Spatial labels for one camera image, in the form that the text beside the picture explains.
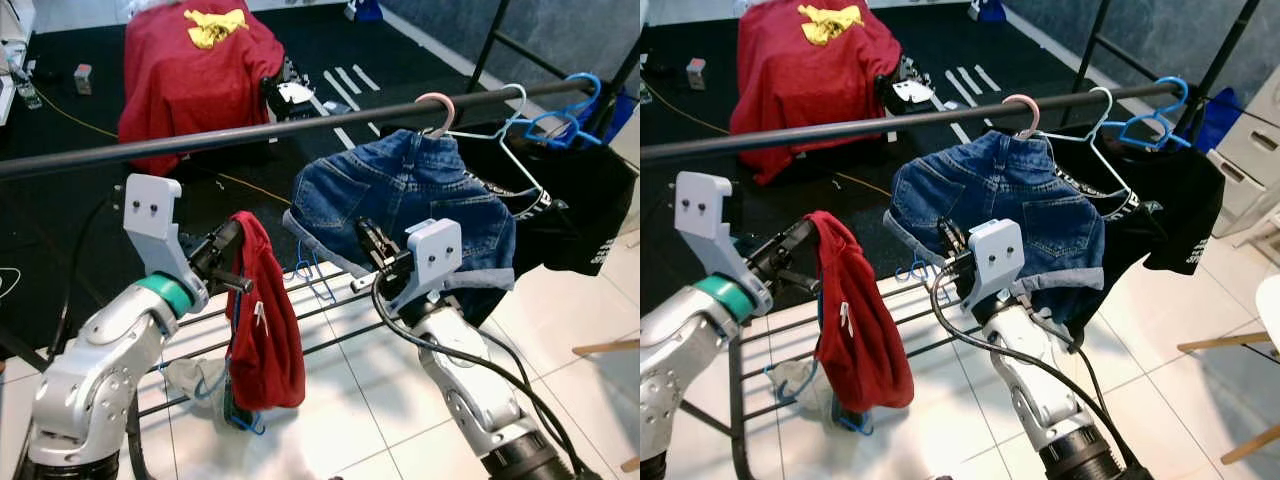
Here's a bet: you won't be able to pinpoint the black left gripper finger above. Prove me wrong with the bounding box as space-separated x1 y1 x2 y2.
778 217 819 263
213 217 250 263

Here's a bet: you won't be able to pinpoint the red shirt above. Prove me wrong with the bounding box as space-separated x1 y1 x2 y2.
808 210 901 413
225 210 306 411

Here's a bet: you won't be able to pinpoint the blue plastic hanger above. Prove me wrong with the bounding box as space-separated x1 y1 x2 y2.
815 290 877 437
1115 75 1193 151
505 110 601 149
155 360 229 403
293 246 338 304
1115 115 1191 151
765 362 819 403
222 290 267 437
520 72 606 149
893 256 943 286

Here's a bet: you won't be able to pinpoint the pink hanger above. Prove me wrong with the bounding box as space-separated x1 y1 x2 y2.
415 92 458 141
1002 94 1041 141

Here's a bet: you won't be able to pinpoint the white plastic hanger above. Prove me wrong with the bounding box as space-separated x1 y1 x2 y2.
448 83 549 216
1040 86 1141 221

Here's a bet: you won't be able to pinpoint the blue denim shorts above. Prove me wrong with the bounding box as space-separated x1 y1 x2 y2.
885 130 1106 296
283 130 518 296

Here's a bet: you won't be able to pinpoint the black metal clothes rack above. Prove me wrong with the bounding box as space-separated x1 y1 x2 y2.
0 0 641 421
640 0 1266 441

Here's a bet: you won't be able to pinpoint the red cloth cover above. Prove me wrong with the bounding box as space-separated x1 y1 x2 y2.
728 0 901 186
118 5 286 176

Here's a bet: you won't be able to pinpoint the black white machine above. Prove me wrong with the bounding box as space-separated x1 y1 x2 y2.
262 60 319 121
878 55 941 116

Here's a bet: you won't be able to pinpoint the cream dining chair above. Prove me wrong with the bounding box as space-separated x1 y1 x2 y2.
1178 275 1280 466
572 338 641 473

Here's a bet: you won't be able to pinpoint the black T-shirt white print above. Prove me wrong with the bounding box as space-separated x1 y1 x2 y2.
380 115 639 326
1040 115 1226 346

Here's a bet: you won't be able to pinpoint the yellow cloth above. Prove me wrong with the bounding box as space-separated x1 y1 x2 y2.
185 8 249 49
798 3 863 46

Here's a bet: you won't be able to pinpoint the white shelf unit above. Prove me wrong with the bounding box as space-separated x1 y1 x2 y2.
0 0 36 111

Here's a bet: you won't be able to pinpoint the white drawer cabinet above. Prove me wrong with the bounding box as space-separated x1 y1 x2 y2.
1205 62 1280 241

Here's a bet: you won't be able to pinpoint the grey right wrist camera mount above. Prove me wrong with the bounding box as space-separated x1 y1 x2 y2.
385 218 464 313
958 218 1026 311

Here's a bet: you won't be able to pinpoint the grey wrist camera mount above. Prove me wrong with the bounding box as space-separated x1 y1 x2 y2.
958 218 1026 311
123 173 211 313
673 170 773 316
385 218 464 313

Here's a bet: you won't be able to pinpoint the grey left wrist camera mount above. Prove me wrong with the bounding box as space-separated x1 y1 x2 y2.
123 173 211 313
673 170 773 316

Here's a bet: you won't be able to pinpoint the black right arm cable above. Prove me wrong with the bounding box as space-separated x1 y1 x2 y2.
370 275 601 480
928 265 1146 471

